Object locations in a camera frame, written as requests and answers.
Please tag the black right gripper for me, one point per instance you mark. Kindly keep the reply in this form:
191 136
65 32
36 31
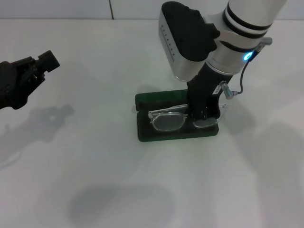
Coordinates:
204 85

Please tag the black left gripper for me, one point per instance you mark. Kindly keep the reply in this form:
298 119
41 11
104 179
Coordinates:
12 88

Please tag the clear white glasses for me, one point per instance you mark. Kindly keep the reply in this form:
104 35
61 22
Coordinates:
166 122

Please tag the green glasses case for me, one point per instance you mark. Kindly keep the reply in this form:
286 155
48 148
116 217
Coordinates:
147 97

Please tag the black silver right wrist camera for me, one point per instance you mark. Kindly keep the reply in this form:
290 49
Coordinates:
190 35

